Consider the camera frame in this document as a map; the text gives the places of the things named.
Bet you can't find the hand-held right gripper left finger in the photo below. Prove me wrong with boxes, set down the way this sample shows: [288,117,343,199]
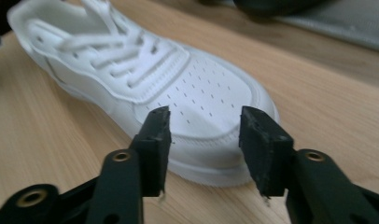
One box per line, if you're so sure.
[129,105,173,199]

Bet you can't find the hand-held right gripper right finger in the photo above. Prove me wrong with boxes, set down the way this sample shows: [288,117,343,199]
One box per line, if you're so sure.
[238,105,300,199]

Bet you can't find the black slipper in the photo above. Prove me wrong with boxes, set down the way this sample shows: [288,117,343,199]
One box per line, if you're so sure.
[232,0,324,18]

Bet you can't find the metal shoe rack grey shelves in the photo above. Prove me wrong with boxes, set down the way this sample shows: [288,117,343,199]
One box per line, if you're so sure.
[270,0,379,54]

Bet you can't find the white sneaker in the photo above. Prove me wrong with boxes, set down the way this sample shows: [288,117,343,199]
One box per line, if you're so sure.
[7,0,281,189]

